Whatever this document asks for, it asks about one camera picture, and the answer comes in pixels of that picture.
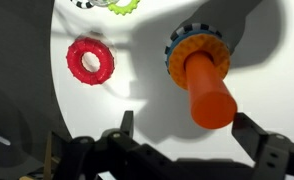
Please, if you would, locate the black white striped ring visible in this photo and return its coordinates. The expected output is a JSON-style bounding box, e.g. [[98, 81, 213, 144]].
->
[[164, 22, 223, 56]]

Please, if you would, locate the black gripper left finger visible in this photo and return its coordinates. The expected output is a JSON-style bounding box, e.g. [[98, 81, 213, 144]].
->
[[120, 111, 134, 137]]

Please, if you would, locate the orange stake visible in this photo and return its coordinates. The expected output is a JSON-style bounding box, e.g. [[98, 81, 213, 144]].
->
[[185, 52, 237, 129]]

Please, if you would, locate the red ribbed ring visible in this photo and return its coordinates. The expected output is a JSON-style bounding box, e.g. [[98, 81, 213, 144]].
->
[[65, 36, 116, 87]]

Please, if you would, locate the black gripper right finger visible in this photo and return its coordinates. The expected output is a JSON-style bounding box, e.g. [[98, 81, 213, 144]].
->
[[232, 113, 268, 161]]

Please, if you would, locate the lime green gear ring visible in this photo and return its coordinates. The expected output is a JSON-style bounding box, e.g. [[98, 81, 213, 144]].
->
[[107, 0, 142, 16]]

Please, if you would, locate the black white checkered ring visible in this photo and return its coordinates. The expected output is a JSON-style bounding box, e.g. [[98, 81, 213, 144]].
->
[[70, 0, 96, 10]]

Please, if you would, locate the orange textured ring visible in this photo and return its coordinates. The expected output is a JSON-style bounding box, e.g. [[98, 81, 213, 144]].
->
[[168, 33, 231, 90]]

